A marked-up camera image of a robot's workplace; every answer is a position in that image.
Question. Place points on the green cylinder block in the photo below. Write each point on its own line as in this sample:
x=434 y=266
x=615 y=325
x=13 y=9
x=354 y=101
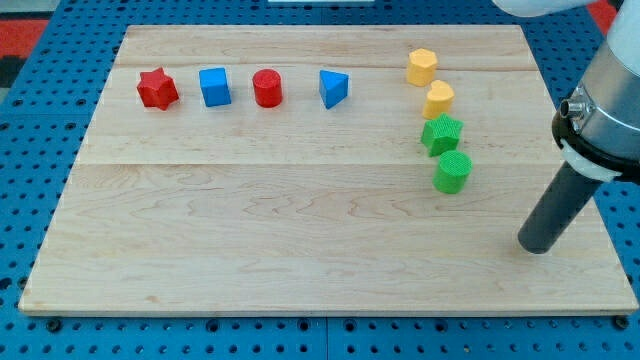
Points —
x=452 y=172

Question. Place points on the light wooden board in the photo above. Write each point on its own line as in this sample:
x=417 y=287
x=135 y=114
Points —
x=299 y=210

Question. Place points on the green star block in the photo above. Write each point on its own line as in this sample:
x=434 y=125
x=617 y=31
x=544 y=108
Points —
x=441 y=134

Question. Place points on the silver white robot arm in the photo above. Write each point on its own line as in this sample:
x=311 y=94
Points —
x=597 y=127

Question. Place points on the blue triangle block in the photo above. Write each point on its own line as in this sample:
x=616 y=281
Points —
x=333 y=87

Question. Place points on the blue cube block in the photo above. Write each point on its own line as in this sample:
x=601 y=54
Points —
x=214 y=87

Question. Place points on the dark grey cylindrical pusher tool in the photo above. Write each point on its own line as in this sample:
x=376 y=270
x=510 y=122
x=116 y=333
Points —
x=564 y=198

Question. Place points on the yellow heart block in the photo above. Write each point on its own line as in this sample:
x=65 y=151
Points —
x=439 y=99

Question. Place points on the red star block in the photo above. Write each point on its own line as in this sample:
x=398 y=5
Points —
x=157 y=89

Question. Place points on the yellow hexagon block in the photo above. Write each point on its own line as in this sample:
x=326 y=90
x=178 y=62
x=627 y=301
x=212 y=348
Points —
x=421 y=67

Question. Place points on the red cylinder block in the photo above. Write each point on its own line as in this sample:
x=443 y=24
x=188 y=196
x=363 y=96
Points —
x=267 y=85

